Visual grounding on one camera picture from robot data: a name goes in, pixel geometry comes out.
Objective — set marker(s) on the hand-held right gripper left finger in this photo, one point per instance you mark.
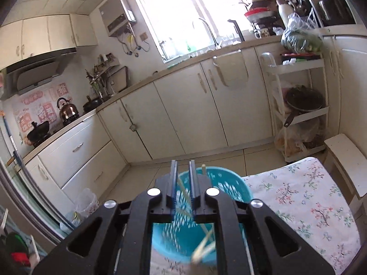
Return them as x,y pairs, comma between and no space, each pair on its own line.
173,189

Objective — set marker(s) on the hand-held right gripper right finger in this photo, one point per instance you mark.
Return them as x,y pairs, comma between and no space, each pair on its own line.
193,189

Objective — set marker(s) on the single wooden chopstick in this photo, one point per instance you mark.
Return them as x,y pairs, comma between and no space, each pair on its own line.
185,196

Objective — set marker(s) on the blue plastic basket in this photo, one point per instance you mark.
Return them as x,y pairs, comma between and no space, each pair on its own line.
229,189

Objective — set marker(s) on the bundle of wooden chopsticks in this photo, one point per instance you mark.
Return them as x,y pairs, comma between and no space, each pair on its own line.
202,252

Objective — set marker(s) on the cream base cabinet with doors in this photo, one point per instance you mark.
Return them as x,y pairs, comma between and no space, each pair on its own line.
183,111

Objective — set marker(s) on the floral bin with plastic bag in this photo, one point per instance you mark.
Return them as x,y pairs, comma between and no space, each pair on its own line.
86,203

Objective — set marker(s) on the cream drawer cabinet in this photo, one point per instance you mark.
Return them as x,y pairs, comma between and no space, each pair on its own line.
71,154

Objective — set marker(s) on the plastic bag of food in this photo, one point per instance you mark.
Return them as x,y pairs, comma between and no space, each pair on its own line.
295,140

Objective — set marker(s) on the black cooking pot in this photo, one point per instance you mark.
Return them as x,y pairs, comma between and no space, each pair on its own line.
92,104

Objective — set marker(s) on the dark cutting board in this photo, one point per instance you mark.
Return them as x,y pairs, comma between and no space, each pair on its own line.
120,78

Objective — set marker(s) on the white hanging door bin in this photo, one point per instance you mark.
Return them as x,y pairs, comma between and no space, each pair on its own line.
230,68

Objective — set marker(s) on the white rolling cart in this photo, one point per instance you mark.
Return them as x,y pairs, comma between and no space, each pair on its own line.
275,91

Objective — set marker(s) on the metal kettle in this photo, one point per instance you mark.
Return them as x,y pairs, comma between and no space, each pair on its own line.
68,111

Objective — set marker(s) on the black frying pan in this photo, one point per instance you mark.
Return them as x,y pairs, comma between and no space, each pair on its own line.
305,100

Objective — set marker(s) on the black wok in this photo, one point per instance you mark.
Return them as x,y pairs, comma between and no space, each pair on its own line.
38,133

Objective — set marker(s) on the white stool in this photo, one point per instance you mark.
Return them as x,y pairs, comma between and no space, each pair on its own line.
344,157

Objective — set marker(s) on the chrome faucet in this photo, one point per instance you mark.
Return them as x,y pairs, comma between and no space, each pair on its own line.
210,31

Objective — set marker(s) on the white and teal shelf rack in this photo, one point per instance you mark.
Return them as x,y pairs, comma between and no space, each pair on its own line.
17,243

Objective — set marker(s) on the black faucet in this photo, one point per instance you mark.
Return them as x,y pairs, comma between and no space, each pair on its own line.
236,28

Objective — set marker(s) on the white mug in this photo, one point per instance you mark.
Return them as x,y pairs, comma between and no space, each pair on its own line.
261,33

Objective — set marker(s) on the kitchen window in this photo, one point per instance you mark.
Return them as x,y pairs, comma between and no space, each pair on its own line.
183,11

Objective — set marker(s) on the grey range hood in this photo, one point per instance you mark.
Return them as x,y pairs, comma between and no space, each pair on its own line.
31,71

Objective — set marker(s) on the bag of green vegetables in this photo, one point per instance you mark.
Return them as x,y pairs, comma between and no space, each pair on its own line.
301,38

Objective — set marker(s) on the red bowl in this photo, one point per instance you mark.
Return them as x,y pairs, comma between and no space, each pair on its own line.
259,14

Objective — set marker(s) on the cream corner cabinet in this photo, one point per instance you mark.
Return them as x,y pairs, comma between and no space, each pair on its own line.
347,77

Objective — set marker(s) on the white thermos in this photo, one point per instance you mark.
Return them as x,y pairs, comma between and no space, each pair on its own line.
285,13

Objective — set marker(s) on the black steel pot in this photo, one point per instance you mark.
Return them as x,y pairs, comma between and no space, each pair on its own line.
326,7

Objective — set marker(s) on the wall utensil rack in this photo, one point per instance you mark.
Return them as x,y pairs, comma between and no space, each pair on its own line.
100,74

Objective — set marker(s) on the metal sliding door frame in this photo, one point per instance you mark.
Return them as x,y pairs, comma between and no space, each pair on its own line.
28,194

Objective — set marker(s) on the pink wall stickers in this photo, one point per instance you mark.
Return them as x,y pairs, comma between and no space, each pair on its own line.
43,110

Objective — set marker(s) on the wall outlet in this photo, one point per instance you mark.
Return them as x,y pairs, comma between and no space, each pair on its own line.
143,36

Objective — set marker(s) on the wall water heater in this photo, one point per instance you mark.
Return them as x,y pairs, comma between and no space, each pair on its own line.
117,14

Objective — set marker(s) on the cream wall cabinets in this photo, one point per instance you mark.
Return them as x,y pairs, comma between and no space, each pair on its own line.
48,34

